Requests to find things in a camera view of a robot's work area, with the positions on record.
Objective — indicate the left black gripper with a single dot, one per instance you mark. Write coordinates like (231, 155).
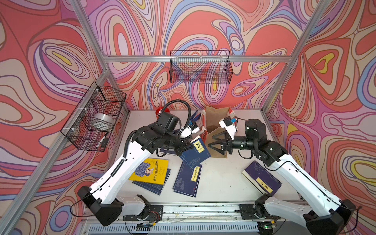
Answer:
(182, 148)

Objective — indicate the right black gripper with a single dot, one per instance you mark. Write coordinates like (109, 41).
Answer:
(223, 144)

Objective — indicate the blue book yellow label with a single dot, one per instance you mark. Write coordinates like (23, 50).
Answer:
(187, 180)
(196, 154)

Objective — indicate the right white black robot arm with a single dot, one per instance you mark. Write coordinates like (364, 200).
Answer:
(326, 214)

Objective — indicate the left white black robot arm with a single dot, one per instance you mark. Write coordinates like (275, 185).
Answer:
(101, 197)

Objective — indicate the bottom dark blue book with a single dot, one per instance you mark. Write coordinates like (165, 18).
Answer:
(164, 151)

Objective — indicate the yellow cover book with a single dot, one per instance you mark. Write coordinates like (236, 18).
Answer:
(152, 171)

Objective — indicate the red pen holder cup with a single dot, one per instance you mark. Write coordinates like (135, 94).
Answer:
(159, 111)

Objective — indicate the blue book under yellow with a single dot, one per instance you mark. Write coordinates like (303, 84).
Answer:
(154, 188)

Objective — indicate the purple book yellow label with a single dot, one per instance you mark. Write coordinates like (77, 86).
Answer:
(262, 179)

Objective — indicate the white marker in basket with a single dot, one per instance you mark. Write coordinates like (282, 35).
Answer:
(103, 142)

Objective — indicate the silver tape roll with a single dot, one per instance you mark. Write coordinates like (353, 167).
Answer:
(101, 122)

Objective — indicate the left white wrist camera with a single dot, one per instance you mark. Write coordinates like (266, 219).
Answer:
(187, 132)

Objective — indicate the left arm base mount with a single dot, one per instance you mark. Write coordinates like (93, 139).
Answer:
(138, 208)

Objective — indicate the back black wire basket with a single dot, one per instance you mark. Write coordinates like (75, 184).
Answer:
(200, 66)

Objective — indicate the black wire basket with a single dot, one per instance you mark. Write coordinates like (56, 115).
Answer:
(97, 99)
(200, 66)

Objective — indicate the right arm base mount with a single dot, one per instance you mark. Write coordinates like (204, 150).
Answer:
(256, 210)

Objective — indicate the left black wire basket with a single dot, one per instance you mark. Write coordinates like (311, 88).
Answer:
(97, 99)

